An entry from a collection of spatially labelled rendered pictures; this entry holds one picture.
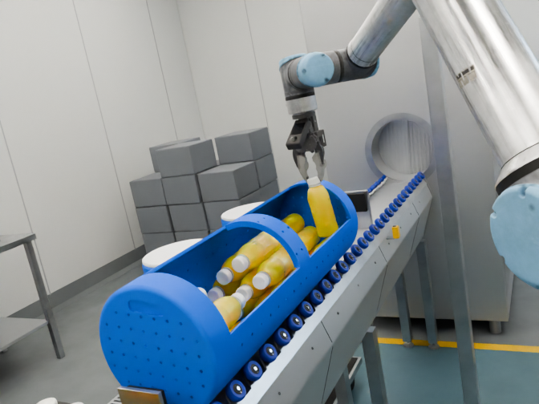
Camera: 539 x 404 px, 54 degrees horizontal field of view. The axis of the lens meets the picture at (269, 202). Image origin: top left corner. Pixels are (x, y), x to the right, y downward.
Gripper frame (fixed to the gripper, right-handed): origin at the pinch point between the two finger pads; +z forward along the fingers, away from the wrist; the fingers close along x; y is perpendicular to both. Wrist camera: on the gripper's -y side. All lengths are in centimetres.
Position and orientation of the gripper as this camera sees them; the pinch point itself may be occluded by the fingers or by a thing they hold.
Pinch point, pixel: (313, 178)
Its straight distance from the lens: 161.5
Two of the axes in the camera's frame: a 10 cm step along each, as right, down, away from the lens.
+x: -8.7, 0.9, 4.8
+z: 2.0, 9.6, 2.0
